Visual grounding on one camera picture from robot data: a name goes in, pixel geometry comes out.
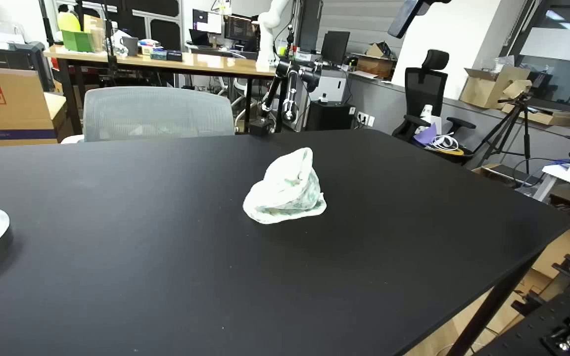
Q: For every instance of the green plastic bin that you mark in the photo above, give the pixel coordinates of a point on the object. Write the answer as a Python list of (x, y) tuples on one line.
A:
[(77, 39)]

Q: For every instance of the black computer monitor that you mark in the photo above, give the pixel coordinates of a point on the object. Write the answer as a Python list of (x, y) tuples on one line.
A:
[(335, 45)]

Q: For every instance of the grey mesh office chair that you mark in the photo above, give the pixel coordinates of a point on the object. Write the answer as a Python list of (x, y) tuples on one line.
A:
[(137, 110)]

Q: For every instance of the white cloth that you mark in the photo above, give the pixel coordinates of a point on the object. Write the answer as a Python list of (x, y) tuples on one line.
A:
[(287, 189)]

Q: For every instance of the open cardboard box right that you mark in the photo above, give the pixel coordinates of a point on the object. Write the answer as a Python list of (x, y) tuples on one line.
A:
[(485, 87)]

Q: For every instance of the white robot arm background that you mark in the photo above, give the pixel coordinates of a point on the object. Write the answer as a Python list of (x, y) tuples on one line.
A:
[(267, 23)]

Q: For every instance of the black high-back office chair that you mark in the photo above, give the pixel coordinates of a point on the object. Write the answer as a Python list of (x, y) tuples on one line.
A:
[(424, 98)]

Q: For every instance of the black equipment bottom right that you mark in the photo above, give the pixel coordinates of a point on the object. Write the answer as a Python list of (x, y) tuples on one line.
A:
[(542, 330)]

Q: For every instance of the black table leg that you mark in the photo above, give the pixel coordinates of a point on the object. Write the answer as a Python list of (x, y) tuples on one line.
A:
[(489, 306)]

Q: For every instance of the black camera tripod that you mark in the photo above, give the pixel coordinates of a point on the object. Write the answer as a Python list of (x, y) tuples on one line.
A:
[(495, 138)]

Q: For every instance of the brown cardboard box left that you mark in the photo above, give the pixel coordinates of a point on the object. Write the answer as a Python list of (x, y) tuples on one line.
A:
[(28, 112)]

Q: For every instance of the wooden desk in background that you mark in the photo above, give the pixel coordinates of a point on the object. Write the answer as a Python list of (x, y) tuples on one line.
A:
[(190, 63)]

